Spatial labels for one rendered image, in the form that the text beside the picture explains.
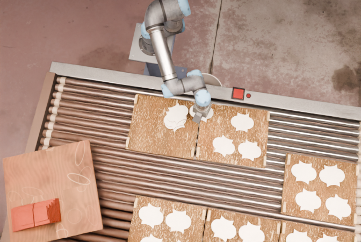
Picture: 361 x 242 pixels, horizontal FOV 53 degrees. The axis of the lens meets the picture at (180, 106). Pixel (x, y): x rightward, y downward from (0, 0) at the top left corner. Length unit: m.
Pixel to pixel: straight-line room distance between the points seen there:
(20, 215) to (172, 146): 0.89
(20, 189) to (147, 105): 0.86
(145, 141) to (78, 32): 1.70
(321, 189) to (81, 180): 1.36
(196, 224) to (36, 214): 0.85
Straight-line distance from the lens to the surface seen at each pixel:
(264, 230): 2.21
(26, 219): 2.08
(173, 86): 1.83
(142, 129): 2.23
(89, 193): 2.14
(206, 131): 2.21
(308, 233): 2.27
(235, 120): 2.23
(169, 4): 1.85
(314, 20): 3.70
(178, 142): 2.20
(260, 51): 3.44
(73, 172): 2.17
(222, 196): 2.19
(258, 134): 2.24
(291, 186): 2.25
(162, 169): 2.20
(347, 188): 2.35
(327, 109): 2.41
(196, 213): 2.17
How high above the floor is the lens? 3.10
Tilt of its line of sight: 75 degrees down
